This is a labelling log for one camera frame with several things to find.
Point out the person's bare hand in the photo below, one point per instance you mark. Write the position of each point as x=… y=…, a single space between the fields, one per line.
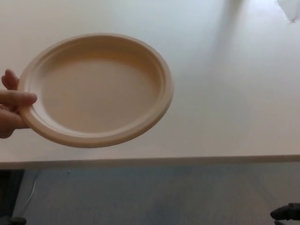
x=11 y=100

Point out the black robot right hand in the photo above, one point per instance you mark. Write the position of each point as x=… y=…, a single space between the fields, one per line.
x=287 y=212

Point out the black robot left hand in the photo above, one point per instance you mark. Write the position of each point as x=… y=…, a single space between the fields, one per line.
x=18 y=220

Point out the beige round paper plate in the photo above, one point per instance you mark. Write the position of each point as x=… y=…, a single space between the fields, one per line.
x=93 y=93

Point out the white sheet with torn edge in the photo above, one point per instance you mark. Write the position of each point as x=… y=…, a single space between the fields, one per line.
x=289 y=10

